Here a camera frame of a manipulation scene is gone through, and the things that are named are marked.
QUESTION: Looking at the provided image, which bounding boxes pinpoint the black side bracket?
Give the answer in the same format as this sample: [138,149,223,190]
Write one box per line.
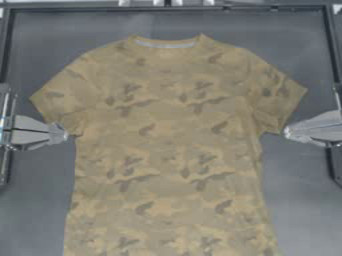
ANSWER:
[326,146,342,188]
[0,146,14,193]

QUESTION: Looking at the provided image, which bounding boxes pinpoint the silver top rail fittings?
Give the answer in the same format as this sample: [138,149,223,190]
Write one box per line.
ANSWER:
[117,0,218,8]

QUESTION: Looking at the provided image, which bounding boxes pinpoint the tan camouflage t-shirt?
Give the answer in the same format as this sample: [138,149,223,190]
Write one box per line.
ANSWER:
[28,32,310,256]

